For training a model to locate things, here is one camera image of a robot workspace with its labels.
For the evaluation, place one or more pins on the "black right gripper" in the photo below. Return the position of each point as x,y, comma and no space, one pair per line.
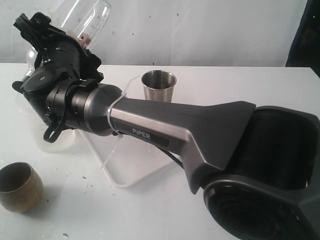
64,51

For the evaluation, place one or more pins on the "stainless steel cup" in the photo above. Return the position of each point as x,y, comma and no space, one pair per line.
158,85

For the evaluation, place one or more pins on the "white backdrop sheet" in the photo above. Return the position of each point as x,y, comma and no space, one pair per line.
176,32

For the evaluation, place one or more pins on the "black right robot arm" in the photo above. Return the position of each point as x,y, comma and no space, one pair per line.
259,167

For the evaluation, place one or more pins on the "white cable zip tie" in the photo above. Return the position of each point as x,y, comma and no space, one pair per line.
111,119

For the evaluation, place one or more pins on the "brass gold cup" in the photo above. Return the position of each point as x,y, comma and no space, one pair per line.
21,188

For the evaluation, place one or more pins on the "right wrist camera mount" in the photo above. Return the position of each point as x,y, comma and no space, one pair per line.
30,27

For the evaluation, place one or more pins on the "clear plastic dome lid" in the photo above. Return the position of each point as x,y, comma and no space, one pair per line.
31,56

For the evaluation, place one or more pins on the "clear plastic shaker jar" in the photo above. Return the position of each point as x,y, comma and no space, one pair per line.
83,20

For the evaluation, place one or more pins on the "white rectangular tray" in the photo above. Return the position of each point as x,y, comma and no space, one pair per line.
126,160

